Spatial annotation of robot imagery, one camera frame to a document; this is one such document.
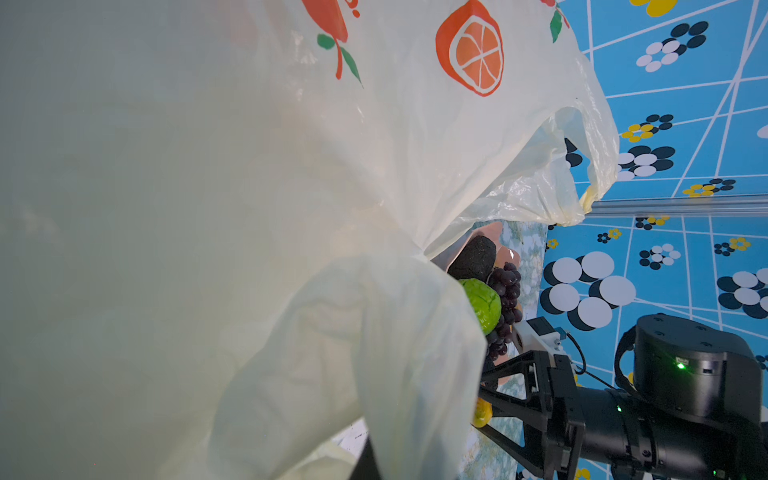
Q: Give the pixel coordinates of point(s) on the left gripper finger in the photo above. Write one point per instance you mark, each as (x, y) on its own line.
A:
(366, 468)

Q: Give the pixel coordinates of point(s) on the cream printed plastic bag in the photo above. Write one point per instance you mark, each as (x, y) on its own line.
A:
(219, 219)

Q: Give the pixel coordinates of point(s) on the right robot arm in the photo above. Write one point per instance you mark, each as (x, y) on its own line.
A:
(690, 410)

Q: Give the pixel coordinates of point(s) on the yellow red mango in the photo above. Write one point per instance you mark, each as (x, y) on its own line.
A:
(483, 413)

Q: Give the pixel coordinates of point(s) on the green lime fruit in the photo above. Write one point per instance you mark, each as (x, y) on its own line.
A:
(485, 302)

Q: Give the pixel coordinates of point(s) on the purple grape bunch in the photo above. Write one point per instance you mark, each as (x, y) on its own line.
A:
(505, 282)

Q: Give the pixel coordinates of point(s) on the dark avocado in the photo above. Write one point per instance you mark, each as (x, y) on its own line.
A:
(476, 260)

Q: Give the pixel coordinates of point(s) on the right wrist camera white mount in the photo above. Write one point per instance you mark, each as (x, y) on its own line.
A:
(538, 334)

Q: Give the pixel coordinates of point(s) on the right aluminium corner post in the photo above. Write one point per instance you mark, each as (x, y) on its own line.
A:
(727, 206)

